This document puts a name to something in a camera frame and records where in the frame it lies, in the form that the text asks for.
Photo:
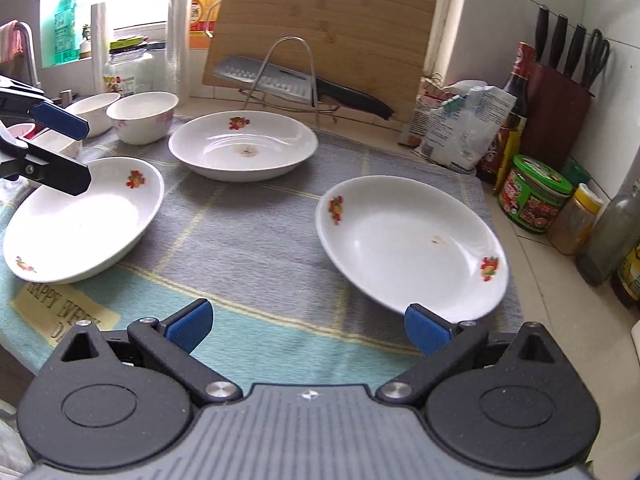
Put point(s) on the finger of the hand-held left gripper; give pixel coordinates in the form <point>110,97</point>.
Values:
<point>60,120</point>
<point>55,172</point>

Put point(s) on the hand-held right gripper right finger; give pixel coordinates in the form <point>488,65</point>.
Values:
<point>425,330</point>

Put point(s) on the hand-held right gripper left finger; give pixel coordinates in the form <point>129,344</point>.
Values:
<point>192,325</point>

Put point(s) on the plain white bowl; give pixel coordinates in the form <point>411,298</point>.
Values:
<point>95,115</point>

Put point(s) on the white bowl pink floral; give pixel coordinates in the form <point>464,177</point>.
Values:
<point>142,127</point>

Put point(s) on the metal faucet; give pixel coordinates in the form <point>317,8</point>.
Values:
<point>30,55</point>

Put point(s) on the small white pot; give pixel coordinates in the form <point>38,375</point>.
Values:
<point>86,45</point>

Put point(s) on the glass jar green lid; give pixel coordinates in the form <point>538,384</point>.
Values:
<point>127,72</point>

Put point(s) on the white plastic bag roll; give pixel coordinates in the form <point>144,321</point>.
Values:
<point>100,45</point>

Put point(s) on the grey blue checked mat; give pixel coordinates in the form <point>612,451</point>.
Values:
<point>250,260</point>

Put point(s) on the green dish soap bottle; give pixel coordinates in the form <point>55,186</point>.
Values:
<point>66,30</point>

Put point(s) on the stack of clear plastic cups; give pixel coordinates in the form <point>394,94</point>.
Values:
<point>178,35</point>

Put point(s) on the yellow red carton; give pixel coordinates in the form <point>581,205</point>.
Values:
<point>202,15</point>

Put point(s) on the yellow-lid spice jar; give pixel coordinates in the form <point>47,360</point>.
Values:
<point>575,225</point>

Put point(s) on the white blue plastic bag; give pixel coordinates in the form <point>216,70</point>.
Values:
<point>470,130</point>

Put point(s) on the glass bottle red cap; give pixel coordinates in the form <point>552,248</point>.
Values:
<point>607,235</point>

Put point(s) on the red white plastic bag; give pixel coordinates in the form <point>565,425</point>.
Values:
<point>417,120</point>

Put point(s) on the bottle with yellow label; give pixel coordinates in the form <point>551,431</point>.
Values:
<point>629,275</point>

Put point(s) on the small green lid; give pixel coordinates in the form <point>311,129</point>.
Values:
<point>577,172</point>

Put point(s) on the brown knife block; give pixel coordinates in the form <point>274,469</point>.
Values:
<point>555,115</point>

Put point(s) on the dark soy sauce bottle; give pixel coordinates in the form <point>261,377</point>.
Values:
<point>517,95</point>

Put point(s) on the bamboo cutting board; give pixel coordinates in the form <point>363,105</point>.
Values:
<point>325,25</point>

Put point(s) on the black kitchen scissors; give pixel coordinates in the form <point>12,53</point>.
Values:
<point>595,70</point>

